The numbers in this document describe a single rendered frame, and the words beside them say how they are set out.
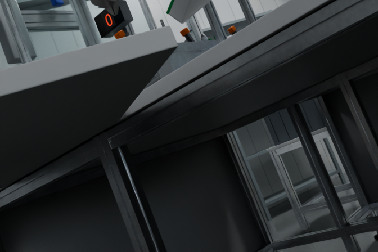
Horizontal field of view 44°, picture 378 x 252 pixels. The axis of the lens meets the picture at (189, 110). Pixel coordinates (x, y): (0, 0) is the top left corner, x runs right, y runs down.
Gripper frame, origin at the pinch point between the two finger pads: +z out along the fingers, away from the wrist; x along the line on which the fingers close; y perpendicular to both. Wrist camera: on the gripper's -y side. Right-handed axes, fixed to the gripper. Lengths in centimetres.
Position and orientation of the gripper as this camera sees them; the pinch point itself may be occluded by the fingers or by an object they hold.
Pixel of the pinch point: (116, 10)
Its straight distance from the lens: 124.8
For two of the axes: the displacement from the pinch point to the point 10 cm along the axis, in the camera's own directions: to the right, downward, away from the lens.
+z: 3.7, 9.2, -1.2
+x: 6.8, -3.5, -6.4
